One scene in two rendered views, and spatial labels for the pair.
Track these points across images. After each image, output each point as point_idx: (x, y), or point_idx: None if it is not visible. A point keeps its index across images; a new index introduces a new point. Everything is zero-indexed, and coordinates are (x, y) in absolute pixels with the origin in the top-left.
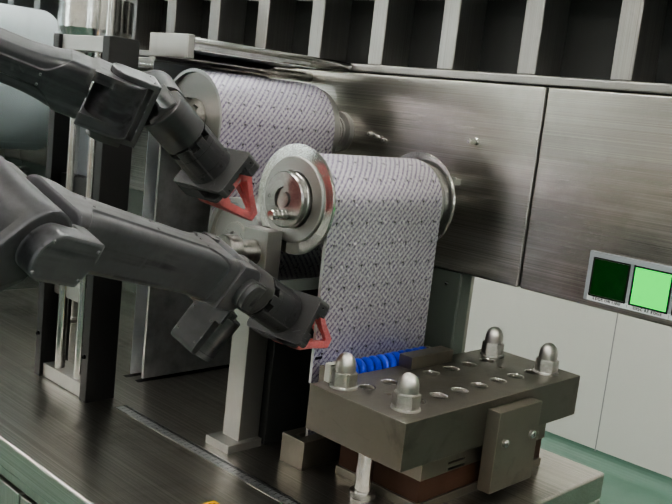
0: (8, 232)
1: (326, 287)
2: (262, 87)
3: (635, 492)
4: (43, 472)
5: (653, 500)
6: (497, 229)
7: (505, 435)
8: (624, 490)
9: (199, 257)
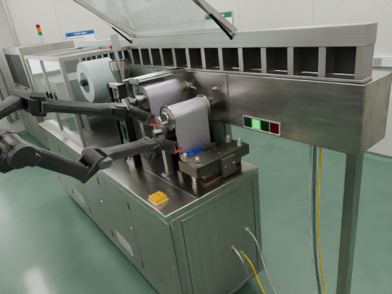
0: (94, 164)
1: (178, 137)
2: (158, 85)
3: (322, 149)
4: (126, 188)
5: (327, 151)
6: (223, 110)
7: (225, 164)
8: (318, 149)
9: (139, 147)
